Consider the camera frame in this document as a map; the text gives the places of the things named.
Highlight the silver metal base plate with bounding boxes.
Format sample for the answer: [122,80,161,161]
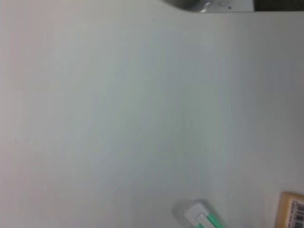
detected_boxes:
[161,0,255,13]

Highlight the beige eraser with barcode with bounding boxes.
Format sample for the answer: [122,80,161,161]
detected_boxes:
[275,191,304,228]

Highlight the green pen with white end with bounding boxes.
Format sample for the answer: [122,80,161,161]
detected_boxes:
[172,199,226,228]

